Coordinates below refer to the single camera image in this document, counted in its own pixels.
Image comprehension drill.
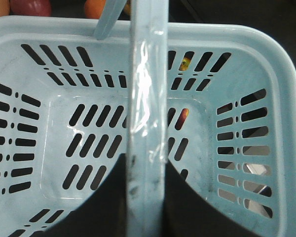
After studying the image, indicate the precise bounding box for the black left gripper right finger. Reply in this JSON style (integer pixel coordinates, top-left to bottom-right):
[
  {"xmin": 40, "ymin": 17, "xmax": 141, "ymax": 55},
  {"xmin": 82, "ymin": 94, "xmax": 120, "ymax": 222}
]
[{"xmin": 162, "ymin": 162, "xmax": 257, "ymax": 237}]

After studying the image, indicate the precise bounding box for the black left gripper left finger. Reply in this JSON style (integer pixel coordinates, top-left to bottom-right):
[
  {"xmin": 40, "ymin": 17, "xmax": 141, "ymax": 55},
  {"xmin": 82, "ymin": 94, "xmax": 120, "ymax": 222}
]
[{"xmin": 43, "ymin": 153, "xmax": 126, "ymax": 237}]

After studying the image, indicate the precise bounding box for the light blue plastic basket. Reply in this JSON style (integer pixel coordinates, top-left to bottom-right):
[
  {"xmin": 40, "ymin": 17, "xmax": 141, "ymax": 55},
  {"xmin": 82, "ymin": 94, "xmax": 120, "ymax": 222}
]
[{"xmin": 0, "ymin": 0, "xmax": 296, "ymax": 237}]

